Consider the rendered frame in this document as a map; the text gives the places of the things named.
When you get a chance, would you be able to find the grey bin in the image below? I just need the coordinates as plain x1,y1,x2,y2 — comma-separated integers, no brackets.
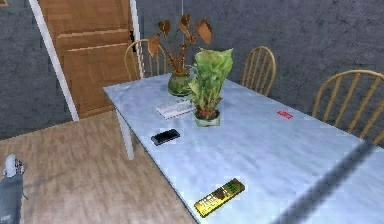
0,173,25,224

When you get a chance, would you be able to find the gold and green remote control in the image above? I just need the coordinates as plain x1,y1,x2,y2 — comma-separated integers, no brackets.
193,177,246,219

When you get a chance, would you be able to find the white bottle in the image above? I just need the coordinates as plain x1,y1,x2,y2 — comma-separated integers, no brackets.
2,153,26,178

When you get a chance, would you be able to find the green leafy plant in pale pot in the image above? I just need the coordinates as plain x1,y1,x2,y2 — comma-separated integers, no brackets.
187,47,235,128

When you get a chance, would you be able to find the red card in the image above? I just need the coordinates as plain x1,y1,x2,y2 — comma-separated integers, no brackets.
276,109,294,120

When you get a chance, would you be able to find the pale blue dining table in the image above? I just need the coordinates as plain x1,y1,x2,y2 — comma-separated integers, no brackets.
102,72,384,224

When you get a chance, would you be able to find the black door handle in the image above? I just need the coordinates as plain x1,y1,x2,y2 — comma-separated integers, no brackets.
130,31,139,54

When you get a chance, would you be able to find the brown wooden room door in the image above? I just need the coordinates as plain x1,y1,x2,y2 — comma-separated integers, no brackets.
28,0,146,122

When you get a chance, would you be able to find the black mobile phone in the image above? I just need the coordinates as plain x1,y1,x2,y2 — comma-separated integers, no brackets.
150,128,182,147

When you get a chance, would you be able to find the wooden spindle-back chair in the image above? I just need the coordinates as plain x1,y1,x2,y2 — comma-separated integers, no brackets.
123,38,170,82
311,68,384,146
241,45,278,98

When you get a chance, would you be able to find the brown-leaved plant in green pot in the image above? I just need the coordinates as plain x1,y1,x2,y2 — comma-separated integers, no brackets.
147,12,214,98

